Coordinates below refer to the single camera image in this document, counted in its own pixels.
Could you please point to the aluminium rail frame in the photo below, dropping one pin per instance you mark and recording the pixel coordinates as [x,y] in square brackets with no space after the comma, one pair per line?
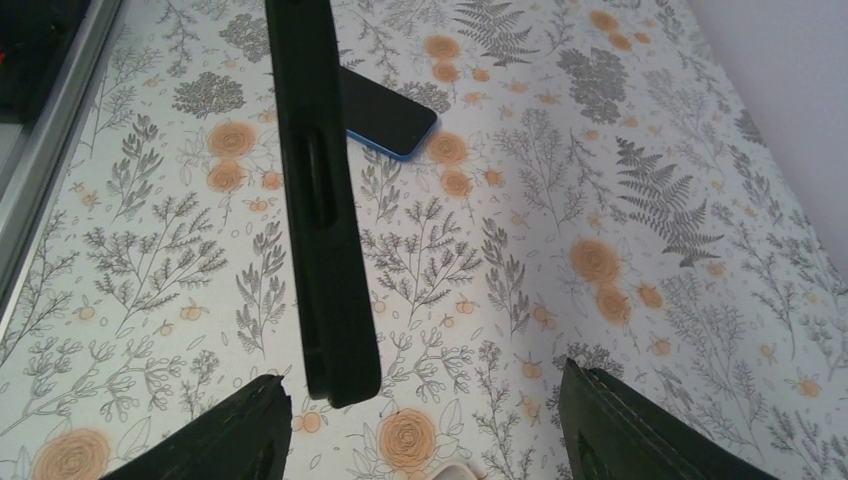
[40,147]

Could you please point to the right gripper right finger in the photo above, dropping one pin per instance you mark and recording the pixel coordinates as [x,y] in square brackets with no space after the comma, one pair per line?
[611,431]

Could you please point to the floral patterned table mat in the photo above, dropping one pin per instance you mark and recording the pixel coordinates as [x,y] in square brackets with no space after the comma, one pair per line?
[595,191]

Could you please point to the black phone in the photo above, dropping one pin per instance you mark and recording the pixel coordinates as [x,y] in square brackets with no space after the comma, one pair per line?
[339,342]

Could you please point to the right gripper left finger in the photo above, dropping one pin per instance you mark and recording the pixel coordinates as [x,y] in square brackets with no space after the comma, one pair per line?
[245,436]

